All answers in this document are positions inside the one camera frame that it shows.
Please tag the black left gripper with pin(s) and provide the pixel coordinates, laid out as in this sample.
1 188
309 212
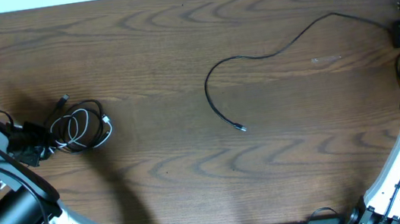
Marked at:
46 141

